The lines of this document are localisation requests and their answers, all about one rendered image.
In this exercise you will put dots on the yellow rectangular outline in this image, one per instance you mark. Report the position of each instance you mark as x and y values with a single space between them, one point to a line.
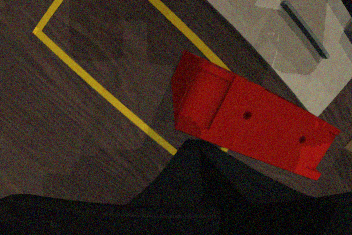
102 90

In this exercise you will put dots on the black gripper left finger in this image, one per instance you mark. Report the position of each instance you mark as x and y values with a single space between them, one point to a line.
171 205

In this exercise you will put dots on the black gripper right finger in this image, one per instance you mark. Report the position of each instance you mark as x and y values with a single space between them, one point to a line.
251 203

